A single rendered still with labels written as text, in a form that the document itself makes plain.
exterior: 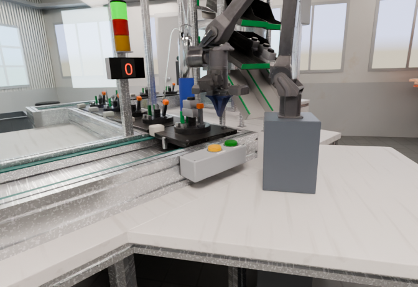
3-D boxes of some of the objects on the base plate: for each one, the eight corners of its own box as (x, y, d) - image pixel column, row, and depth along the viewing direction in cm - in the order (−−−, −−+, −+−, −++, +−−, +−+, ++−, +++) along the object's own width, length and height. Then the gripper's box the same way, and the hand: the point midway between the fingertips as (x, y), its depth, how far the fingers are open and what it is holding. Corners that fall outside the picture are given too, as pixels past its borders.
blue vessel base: (204, 112, 194) (203, 77, 188) (188, 116, 184) (186, 78, 178) (192, 111, 206) (190, 77, 199) (176, 113, 196) (174, 78, 189)
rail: (257, 157, 96) (258, 129, 93) (-98, 300, 39) (-121, 239, 36) (246, 154, 100) (246, 127, 97) (-90, 279, 43) (-112, 223, 40)
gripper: (250, 65, 74) (249, 117, 78) (201, 67, 86) (203, 112, 89) (239, 66, 70) (239, 121, 73) (189, 68, 81) (191, 115, 85)
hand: (219, 106), depth 81 cm, fingers closed
